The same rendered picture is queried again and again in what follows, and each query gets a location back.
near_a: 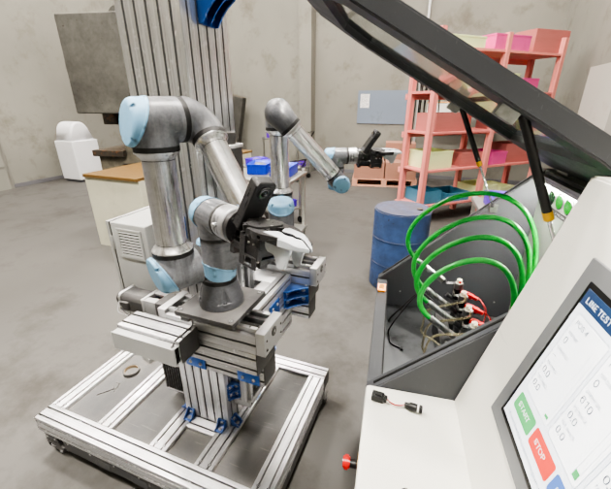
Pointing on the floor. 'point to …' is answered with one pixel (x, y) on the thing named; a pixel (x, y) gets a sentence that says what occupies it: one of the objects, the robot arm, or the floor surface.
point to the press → (96, 73)
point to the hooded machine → (76, 150)
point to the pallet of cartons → (384, 170)
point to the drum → (395, 234)
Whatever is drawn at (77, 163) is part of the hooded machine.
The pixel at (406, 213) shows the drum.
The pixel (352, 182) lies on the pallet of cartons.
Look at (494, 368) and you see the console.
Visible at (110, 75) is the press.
